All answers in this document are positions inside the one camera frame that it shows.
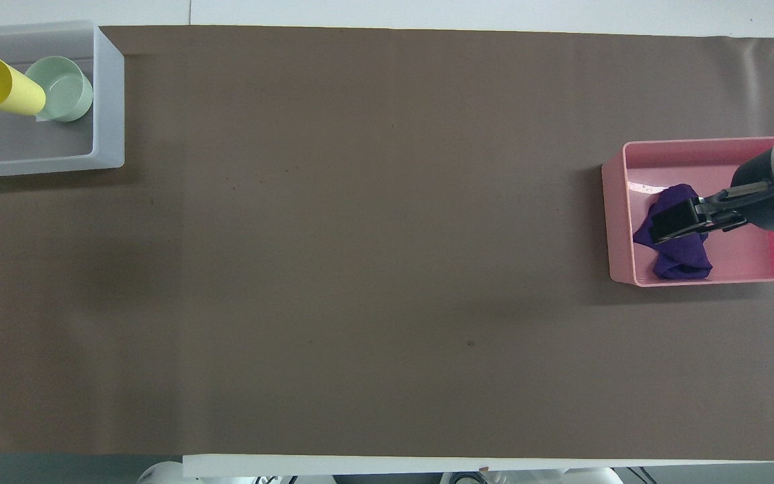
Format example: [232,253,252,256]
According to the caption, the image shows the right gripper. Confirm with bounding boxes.
[730,147,774,233]

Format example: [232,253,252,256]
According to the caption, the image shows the yellow plastic cup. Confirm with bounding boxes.
[0,56,47,116]

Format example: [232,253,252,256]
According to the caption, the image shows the purple cloth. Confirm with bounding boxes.
[632,184,714,281]

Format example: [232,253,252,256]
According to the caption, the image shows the pink plastic box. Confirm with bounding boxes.
[601,136,774,288]

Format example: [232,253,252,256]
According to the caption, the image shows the translucent white plastic box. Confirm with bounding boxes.
[0,19,126,179]

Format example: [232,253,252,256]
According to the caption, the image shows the pale green plastic cup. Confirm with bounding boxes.
[25,56,94,123]

